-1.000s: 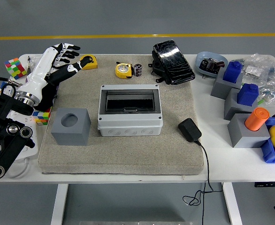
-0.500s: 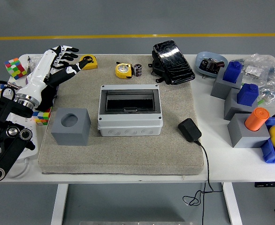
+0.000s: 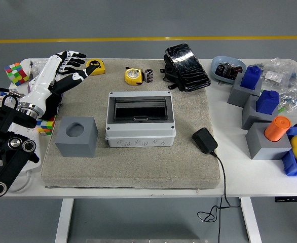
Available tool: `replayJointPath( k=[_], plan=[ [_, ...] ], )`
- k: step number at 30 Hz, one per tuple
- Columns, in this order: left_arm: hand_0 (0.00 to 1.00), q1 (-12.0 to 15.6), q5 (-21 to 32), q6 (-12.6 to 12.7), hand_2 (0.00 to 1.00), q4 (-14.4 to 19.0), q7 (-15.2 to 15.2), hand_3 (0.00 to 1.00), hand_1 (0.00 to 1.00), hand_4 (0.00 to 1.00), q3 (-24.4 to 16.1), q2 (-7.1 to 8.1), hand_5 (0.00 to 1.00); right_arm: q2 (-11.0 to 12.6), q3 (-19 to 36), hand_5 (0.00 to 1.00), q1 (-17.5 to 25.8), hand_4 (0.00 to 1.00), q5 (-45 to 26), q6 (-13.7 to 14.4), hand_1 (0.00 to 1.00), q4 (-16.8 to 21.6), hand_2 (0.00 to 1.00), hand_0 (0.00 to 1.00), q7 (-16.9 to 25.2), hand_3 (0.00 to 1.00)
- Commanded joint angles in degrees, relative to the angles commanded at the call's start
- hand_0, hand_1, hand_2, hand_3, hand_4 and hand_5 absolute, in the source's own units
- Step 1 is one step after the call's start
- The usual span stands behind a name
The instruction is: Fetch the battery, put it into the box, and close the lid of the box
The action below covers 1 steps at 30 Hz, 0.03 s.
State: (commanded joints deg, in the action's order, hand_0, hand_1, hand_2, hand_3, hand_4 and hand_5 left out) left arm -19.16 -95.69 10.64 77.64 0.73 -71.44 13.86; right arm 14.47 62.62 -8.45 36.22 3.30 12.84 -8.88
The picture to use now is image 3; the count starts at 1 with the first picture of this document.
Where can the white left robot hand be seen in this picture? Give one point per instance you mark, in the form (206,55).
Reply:
(44,78)

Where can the grey junction box clear lid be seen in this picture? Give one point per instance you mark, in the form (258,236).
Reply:
(141,138)

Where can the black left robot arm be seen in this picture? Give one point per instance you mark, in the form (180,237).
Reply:
(9,157)

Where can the orange cylinder battery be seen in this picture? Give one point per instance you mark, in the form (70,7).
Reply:
(276,129)

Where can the clear plastic bag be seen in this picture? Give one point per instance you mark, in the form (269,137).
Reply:
(38,67)

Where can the thin screwdriver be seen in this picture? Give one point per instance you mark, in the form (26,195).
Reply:
(31,71)

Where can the large colourful puzzle cube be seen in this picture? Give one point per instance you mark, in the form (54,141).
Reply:
(16,74)

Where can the black table control panel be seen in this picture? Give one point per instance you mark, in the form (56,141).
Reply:
(290,199)

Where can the small colourful puzzle cube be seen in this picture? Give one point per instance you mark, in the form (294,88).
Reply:
(45,126)

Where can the white table leg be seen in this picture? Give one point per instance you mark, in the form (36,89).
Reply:
(63,220)
(251,220)

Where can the yellow square tape measure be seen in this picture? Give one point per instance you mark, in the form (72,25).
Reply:
(99,69)

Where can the blue plastic bin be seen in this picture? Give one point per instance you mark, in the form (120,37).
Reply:
(293,167)

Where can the grey block holder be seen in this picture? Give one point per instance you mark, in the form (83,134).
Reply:
(250,116)
(262,150)
(75,148)
(236,96)

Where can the yellow round tape measure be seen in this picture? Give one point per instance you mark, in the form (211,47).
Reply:
(133,75)

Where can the small black capacitor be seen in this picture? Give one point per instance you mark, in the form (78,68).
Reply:
(149,75)

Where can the grey-brown mat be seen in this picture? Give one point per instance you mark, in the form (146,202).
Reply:
(138,167)

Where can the blue bottle-shaped block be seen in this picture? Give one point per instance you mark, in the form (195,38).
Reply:
(266,102)
(251,78)

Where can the black power adapter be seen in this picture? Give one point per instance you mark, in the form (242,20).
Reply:
(204,140)

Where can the black foot pedal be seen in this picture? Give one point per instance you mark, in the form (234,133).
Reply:
(186,68)

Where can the clear bags of parts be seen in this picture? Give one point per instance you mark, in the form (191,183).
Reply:
(290,83)

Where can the pale blue dish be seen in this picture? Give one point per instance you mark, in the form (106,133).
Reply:
(219,60)

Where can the dark components pile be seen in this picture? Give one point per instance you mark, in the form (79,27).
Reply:
(227,71)

